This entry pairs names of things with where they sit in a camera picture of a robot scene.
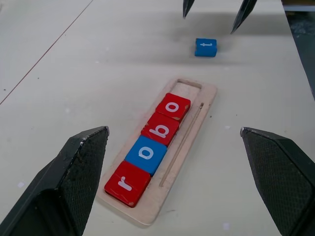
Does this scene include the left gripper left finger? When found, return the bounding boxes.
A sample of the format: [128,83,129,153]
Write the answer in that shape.
[0,125,110,236]

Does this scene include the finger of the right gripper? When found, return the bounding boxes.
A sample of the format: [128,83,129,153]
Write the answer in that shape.
[230,0,258,35]
[182,0,196,20]

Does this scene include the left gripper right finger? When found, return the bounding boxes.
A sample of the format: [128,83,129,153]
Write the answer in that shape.
[239,126,315,236]

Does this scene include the blue letter tile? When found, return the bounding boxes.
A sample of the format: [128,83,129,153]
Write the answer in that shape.
[124,135,168,177]
[194,37,218,59]

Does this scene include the wooden letter tray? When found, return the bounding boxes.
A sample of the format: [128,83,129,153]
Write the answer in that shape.
[94,78,218,227]

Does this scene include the red letter tile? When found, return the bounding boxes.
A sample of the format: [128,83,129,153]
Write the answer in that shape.
[140,112,181,148]
[103,160,152,208]
[155,92,192,122]

